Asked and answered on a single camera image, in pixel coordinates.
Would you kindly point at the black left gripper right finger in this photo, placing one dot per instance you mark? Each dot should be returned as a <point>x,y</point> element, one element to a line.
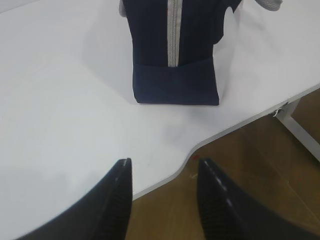
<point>228,213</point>

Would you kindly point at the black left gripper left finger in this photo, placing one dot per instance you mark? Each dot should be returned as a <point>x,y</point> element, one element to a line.
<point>102,214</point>

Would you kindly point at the navy blue lunch bag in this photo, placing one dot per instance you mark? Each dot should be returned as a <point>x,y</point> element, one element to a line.
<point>172,49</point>

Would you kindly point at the white table leg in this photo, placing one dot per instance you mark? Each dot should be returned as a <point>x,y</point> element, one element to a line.
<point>284,115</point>

